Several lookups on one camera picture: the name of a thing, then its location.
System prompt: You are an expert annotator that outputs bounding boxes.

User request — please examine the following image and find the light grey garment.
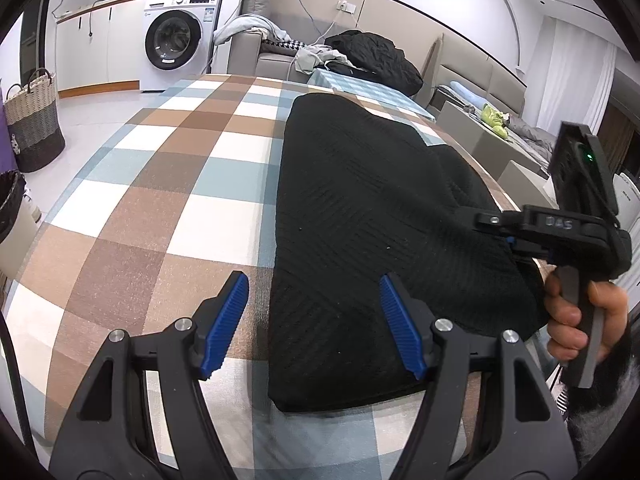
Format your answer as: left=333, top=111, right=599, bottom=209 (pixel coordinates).
left=294, top=45, right=351, bottom=73

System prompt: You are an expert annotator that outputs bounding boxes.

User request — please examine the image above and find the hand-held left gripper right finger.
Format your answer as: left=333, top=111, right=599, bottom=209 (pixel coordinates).
left=379, top=272, right=576, bottom=480

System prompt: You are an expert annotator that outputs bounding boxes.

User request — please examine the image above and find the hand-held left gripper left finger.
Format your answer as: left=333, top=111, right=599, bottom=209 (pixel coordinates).
left=48, top=270, right=250, bottom=480

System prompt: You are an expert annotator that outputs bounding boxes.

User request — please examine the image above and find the light blue pillow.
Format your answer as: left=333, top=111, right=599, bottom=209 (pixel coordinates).
left=449, top=80, right=483, bottom=106

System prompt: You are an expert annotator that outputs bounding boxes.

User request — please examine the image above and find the white curtain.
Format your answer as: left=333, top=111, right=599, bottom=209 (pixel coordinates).
left=537, top=15, right=618, bottom=133

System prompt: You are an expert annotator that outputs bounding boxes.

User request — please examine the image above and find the black knit sweater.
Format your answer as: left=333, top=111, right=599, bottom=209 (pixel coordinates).
left=267, top=92, right=551, bottom=415

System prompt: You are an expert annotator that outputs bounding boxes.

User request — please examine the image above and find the plaid table cover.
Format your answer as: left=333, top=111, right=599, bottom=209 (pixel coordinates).
left=0, top=74, right=571, bottom=480

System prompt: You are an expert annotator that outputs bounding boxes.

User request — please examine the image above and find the purple bag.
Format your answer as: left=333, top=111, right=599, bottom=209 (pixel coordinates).
left=0, top=85, right=21, bottom=173

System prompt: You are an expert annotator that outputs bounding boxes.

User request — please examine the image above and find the grey box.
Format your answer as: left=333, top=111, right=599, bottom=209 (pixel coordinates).
left=437, top=100, right=551, bottom=181

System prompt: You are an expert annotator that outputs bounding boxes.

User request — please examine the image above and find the white cardboard box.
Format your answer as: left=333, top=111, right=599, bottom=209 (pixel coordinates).
left=497, top=159, right=556, bottom=211

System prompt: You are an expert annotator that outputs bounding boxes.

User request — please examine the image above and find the houndstooth pillow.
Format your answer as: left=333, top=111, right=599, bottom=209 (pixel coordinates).
left=261, top=37, right=306, bottom=53

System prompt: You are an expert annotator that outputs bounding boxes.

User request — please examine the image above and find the person's right forearm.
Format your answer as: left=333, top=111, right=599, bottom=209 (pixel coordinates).
left=565, top=330, right=636, bottom=466

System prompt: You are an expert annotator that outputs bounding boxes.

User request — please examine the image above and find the beige bed headboard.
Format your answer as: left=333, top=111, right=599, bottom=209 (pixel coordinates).
left=430, top=32, right=526, bottom=121

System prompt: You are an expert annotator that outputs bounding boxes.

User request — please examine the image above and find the white cabinet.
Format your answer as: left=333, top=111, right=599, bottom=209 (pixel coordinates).
left=55, top=0, right=148, bottom=100

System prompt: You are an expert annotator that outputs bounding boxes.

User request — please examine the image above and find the green plush toy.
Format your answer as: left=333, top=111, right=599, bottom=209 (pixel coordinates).
left=480, top=104, right=508, bottom=137

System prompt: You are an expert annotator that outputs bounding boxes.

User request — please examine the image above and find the light blue checked cloth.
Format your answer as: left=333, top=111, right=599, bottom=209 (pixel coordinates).
left=307, top=67, right=436, bottom=121

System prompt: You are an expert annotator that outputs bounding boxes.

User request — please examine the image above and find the person's right hand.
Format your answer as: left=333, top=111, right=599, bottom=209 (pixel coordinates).
left=542, top=265, right=631, bottom=361

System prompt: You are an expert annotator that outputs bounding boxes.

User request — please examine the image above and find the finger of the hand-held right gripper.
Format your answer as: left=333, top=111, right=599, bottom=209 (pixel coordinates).
left=454, top=206, right=523, bottom=256

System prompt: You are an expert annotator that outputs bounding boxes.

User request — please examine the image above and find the white crumpled garment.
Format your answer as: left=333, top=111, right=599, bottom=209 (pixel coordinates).
left=214, top=15, right=291, bottom=46

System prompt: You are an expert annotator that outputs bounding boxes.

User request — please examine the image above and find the grey quilt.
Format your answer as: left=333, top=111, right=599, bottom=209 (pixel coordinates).
left=507, top=115, right=556, bottom=161

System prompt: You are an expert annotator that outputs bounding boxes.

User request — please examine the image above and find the cream trash bin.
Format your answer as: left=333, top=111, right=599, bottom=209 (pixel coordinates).
left=0, top=170, right=43, bottom=278

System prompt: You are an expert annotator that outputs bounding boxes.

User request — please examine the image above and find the grey sofa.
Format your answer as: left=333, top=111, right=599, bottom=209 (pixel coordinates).
left=227, top=30, right=431, bottom=111

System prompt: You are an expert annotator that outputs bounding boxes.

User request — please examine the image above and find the black quilted jacket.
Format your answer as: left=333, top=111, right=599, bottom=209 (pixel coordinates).
left=324, top=30, right=423, bottom=98

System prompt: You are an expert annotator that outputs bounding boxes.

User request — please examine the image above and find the brown wooden wardrobe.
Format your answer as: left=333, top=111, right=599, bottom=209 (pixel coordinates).
left=597, top=72, right=640, bottom=176

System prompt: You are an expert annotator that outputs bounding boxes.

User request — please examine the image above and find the white washing machine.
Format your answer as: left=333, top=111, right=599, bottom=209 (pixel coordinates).
left=139, top=0, right=224, bottom=93

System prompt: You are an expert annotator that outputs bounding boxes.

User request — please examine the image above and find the woven laundry basket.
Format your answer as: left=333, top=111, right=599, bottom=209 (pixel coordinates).
left=4, top=67, right=67, bottom=173

